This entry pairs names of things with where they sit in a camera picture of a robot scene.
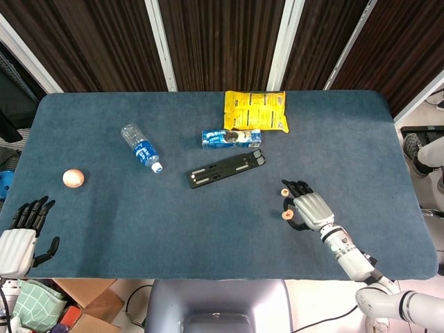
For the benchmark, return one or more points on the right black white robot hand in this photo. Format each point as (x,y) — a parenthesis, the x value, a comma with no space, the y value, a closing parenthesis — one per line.
(314,209)

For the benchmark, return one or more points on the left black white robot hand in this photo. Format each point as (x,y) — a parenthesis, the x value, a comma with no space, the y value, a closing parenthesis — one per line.
(15,253)

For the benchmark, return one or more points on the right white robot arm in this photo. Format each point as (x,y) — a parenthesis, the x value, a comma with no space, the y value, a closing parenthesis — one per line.
(350,256)

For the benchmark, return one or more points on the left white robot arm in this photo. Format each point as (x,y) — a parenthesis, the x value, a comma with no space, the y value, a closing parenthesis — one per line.
(3,298)

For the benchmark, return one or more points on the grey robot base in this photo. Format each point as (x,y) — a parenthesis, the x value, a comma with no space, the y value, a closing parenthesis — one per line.
(218,305)

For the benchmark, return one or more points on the green checked cloth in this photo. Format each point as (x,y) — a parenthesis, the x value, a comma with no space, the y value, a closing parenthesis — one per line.
(38,305)

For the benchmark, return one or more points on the blue plastic object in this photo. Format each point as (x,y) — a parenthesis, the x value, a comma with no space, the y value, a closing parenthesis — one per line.
(5,185)

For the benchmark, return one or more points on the red box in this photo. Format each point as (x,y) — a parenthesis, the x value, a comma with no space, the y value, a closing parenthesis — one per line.
(70,316)

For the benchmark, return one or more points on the brown cardboard box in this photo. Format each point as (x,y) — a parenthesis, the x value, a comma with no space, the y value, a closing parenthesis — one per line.
(93,301)

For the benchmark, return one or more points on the round wooden ball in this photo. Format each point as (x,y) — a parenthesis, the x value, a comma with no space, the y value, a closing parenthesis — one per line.
(73,178)

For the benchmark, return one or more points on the black folding stand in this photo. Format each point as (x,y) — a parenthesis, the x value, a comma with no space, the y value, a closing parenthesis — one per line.
(225,168)

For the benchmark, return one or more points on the blue cookie box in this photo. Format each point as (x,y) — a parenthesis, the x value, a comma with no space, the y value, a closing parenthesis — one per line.
(230,138)

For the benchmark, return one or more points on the yellow snack bag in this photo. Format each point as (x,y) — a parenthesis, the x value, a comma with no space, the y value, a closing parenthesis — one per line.
(256,111)

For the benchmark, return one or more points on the grey sneaker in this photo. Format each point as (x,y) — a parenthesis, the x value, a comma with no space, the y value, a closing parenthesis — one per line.
(414,152)

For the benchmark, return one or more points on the black chair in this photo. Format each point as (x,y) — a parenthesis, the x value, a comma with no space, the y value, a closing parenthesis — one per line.
(8,126)

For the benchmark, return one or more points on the person's leg in light trousers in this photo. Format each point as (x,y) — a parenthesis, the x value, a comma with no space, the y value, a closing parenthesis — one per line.
(433,152)

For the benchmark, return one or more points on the white sneaker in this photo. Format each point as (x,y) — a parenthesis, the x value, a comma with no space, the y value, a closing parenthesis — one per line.
(378,326)

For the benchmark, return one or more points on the black flat stand base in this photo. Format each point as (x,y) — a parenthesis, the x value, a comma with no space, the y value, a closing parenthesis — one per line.
(421,130)

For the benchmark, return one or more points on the blue felt table cloth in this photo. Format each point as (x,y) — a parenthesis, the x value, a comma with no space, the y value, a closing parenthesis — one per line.
(173,229)

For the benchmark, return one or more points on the clear bottle with blue label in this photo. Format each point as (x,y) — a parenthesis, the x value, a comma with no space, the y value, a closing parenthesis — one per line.
(142,149)

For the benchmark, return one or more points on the white partition frame post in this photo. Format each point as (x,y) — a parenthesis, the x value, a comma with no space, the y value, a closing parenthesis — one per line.
(419,95)
(29,57)
(350,45)
(161,45)
(284,45)

